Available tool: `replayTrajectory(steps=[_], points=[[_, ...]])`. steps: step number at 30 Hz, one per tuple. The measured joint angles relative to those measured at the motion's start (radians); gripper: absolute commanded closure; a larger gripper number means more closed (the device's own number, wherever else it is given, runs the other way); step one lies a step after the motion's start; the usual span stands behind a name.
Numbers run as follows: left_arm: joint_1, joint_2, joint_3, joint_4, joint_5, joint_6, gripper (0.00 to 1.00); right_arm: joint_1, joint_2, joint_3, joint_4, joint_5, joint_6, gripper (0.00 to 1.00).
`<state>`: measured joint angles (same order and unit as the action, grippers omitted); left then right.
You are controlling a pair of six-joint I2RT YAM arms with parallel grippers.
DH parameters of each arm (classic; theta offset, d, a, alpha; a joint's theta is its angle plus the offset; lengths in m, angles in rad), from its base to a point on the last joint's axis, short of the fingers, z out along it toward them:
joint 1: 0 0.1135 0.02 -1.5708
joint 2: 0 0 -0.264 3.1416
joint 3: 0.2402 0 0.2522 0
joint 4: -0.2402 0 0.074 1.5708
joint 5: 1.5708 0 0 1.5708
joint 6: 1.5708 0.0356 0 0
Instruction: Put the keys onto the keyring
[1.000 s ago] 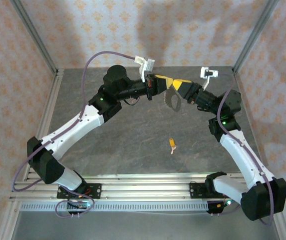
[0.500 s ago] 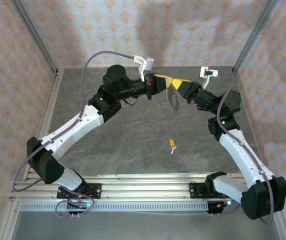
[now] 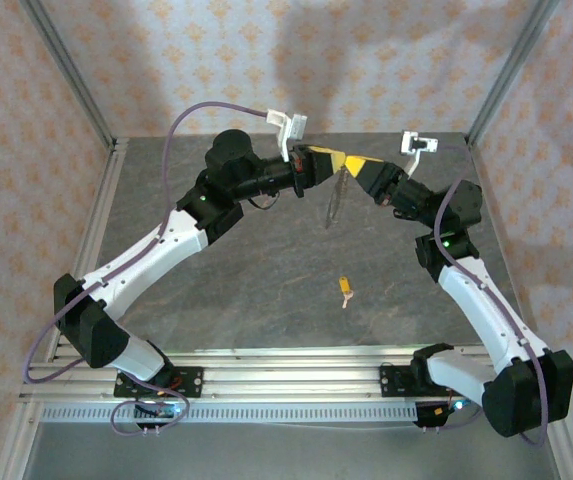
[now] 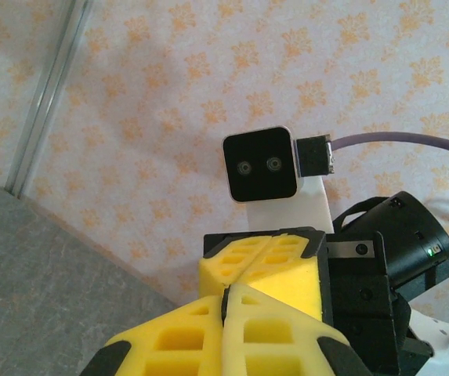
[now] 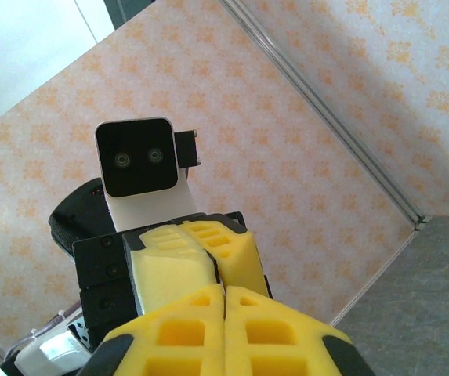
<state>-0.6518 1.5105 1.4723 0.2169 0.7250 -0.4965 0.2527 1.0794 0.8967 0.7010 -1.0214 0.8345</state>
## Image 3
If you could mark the aluminium side rail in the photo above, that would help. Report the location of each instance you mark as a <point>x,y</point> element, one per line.
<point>111,175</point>

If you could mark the aluminium frame leg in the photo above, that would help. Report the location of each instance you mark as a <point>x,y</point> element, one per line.
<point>560,450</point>
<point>18,440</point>

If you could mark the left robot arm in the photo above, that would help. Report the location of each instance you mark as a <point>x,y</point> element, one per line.
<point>141,260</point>

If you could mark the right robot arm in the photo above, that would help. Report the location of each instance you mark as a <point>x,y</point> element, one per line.
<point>486,310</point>

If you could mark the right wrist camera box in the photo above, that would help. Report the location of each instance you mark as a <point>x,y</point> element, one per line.
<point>418,144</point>

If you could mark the small LED circuit board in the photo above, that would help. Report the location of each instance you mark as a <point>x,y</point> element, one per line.
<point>163,411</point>
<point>456,406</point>

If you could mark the aluminium corner post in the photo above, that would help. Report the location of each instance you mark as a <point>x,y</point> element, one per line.
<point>511,70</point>
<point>68,70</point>

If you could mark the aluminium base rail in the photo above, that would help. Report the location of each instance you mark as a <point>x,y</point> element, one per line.
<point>291,380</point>

